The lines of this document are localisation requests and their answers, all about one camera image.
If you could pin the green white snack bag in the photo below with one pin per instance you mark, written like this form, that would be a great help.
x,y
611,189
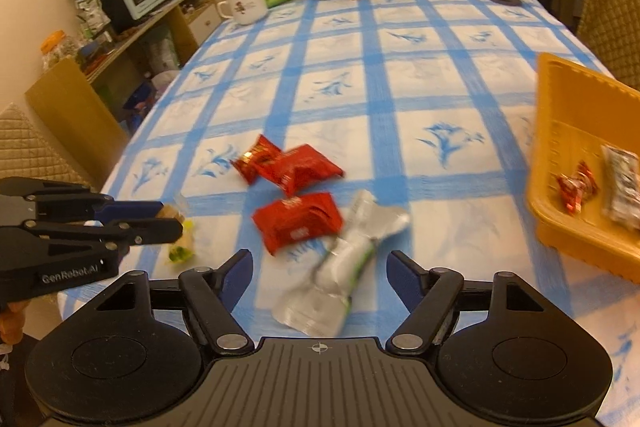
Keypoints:
x,y
91,19

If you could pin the blue checked tablecloth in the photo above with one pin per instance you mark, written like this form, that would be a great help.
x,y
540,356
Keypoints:
x,y
400,82

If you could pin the red gold twisted candy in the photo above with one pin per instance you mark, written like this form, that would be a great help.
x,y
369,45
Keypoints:
x,y
257,159

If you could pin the red pillow snack packet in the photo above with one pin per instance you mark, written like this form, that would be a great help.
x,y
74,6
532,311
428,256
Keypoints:
x,y
297,222
305,169

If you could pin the grey printed snack packet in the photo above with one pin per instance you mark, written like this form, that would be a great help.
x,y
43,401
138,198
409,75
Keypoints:
x,y
622,187

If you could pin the person's left hand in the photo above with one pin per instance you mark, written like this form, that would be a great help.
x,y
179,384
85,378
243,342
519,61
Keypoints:
x,y
11,322

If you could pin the orange plastic tray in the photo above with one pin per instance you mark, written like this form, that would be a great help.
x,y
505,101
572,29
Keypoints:
x,y
555,117

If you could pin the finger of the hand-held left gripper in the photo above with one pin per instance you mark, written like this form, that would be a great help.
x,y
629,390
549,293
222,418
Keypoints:
x,y
150,231
130,209

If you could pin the orange lid jar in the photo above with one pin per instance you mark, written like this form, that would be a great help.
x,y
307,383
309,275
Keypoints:
x,y
59,51

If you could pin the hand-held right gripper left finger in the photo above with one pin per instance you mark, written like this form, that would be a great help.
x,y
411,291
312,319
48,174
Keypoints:
x,y
237,277

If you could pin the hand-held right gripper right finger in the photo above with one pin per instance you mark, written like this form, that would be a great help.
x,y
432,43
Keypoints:
x,y
402,277

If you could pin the clear packet with brown biscuit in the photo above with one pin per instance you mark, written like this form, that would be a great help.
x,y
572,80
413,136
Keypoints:
x,y
172,211

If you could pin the quilted beige chair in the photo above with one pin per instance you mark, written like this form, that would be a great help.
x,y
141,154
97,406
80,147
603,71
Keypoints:
x,y
35,147
612,7

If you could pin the red white print candy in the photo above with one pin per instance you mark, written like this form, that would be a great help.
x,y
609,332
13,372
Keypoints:
x,y
575,189

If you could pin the white mug with print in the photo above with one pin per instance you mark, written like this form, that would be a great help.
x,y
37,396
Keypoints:
x,y
245,4

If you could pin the wooden shelf unit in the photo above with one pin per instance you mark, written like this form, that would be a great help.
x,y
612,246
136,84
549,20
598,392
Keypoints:
x,y
75,117

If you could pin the silver foil snack packet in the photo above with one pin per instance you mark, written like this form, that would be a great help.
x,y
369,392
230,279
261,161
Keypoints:
x,y
340,267

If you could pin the white drawer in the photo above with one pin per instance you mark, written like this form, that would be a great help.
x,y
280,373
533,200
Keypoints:
x,y
205,21

